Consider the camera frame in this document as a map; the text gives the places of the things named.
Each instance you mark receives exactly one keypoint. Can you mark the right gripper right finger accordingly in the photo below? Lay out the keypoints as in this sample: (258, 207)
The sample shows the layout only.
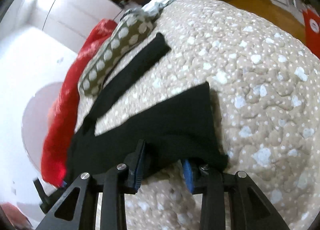
(248, 206)

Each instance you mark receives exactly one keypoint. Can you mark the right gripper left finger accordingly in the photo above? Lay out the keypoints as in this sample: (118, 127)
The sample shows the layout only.
(77, 207)

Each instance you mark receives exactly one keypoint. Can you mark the black pants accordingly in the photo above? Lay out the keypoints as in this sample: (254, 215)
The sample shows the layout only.
(179, 128)

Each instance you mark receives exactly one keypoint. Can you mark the red quilted blanket roll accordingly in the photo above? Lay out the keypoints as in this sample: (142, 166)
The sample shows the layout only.
(62, 115)

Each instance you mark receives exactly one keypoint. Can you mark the white wardrobe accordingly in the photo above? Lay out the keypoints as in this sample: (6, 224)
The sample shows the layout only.
(71, 21)

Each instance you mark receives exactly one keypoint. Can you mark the green hedgehog print pillow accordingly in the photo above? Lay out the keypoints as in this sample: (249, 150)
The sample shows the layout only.
(131, 30)

